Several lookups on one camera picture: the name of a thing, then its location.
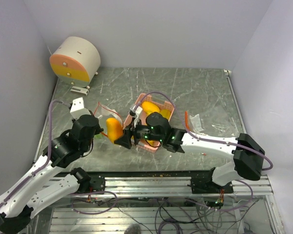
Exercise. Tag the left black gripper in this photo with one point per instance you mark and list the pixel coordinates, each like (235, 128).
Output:
(97, 128)

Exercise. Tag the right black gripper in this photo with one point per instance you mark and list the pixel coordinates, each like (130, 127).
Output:
(125, 140)

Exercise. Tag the green round toy fruit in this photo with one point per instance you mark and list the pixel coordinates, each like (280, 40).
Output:
(99, 136)

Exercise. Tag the yellow toy mango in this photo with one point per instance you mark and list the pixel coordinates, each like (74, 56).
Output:
(114, 129)

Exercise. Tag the clear zip bag red zipper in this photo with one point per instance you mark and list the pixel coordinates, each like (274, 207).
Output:
(103, 112)

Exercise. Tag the pink plastic basket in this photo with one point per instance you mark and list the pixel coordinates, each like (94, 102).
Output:
(155, 129)

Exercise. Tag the yellow starfruit slice toy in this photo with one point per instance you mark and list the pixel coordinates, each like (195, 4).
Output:
(165, 113)

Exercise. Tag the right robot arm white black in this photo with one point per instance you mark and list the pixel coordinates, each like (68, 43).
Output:
(244, 156)

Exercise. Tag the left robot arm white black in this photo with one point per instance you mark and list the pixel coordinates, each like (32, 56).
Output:
(23, 201)

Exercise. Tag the yellow toy banana bunch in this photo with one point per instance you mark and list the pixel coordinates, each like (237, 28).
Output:
(152, 143)

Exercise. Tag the white metal latch piece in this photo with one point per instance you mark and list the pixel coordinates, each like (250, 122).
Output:
(79, 90)

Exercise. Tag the round cream drawer box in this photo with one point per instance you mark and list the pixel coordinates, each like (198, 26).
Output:
(76, 61)

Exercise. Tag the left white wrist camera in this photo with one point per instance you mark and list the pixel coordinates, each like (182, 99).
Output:
(78, 108)

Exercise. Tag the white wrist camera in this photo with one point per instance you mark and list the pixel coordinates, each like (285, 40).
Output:
(78, 108)
(135, 112)

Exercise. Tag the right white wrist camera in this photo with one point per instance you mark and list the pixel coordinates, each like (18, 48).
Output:
(135, 112)

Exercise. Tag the aluminium mounting rail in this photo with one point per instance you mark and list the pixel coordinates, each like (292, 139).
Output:
(179, 186)

